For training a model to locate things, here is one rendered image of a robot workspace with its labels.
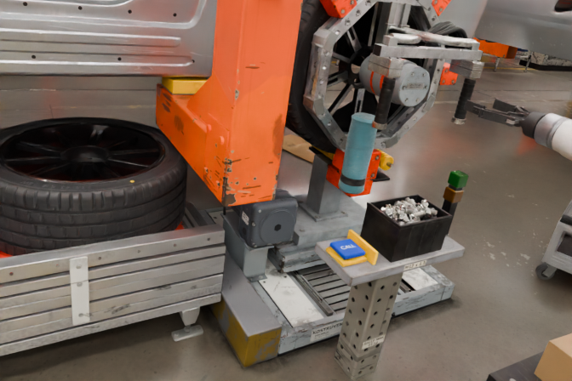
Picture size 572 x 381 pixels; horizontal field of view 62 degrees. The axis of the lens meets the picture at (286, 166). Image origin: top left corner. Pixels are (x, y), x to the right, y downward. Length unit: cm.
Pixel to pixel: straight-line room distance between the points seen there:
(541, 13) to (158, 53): 302
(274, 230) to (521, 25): 293
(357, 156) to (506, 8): 283
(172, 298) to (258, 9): 88
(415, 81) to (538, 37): 258
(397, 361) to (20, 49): 151
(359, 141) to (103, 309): 90
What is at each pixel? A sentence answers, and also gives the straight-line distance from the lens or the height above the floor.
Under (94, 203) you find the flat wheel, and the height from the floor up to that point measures 47.
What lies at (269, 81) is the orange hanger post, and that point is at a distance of 121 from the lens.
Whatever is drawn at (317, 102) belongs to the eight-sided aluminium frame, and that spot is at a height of 76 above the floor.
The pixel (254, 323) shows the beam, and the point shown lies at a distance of 153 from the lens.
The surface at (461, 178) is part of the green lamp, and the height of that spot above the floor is 65.
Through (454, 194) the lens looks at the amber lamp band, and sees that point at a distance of 147.
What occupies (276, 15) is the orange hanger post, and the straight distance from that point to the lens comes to 119.
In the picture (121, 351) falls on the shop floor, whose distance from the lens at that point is 163.
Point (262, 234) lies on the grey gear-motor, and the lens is 162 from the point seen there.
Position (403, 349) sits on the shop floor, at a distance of 178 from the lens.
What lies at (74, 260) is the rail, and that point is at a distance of 135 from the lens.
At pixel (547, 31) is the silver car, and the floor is 95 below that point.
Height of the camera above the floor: 115
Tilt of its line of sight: 23 degrees down
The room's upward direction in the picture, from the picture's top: 8 degrees clockwise
